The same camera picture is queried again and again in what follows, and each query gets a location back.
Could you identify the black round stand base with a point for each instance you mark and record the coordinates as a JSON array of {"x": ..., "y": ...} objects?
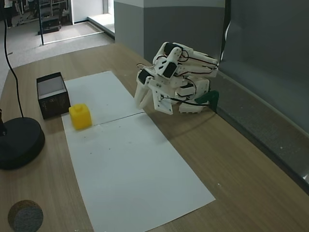
[{"x": 19, "y": 145}]

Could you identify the yellow cube block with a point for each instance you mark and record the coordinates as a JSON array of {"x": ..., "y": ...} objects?
[{"x": 80, "y": 118}]

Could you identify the white paper sheet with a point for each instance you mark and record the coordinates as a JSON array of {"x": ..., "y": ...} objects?
[
  {"x": 103, "y": 96},
  {"x": 125, "y": 169}
]

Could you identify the person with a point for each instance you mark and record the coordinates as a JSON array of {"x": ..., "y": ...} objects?
[{"x": 8, "y": 14}]

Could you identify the thin black stand pole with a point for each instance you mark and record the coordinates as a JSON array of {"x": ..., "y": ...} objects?
[{"x": 5, "y": 36}]

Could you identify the dark brown open box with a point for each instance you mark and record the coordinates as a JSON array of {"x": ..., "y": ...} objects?
[{"x": 54, "y": 104}]

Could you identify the green table clamp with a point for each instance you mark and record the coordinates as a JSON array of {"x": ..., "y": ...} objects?
[{"x": 207, "y": 96}]

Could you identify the black metal rack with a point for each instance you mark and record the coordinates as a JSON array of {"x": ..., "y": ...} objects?
[{"x": 42, "y": 24}]

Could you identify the grey desk partition panel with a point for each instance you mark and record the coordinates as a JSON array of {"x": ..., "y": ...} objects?
[{"x": 265, "y": 72}]

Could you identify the white gripper camera mount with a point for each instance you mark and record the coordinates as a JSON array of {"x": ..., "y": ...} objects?
[{"x": 164, "y": 106}]

